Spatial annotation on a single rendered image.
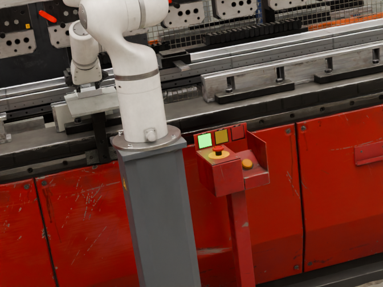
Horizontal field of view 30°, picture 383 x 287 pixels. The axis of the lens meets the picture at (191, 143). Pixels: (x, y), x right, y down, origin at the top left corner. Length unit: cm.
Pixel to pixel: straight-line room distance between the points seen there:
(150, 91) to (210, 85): 80
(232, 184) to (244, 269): 36
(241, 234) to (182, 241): 54
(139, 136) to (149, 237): 29
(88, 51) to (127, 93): 46
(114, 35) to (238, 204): 90
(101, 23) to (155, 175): 43
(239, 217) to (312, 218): 44
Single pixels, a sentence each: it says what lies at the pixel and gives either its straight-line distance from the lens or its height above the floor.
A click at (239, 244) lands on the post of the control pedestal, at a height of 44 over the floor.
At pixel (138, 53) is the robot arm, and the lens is 186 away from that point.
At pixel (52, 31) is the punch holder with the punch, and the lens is 251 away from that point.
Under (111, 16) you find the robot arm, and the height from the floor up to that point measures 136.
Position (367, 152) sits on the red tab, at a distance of 285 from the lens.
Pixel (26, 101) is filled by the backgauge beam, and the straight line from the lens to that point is 283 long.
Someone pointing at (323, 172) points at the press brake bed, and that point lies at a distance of 280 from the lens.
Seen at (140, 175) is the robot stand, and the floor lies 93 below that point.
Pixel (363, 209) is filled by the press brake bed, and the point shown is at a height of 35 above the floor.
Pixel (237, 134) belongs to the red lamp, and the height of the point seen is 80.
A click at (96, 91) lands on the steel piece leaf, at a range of 251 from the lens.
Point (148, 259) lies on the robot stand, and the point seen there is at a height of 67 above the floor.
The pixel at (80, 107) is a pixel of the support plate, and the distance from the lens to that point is 239.
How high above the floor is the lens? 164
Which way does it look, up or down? 20 degrees down
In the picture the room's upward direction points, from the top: 8 degrees counter-clockwise
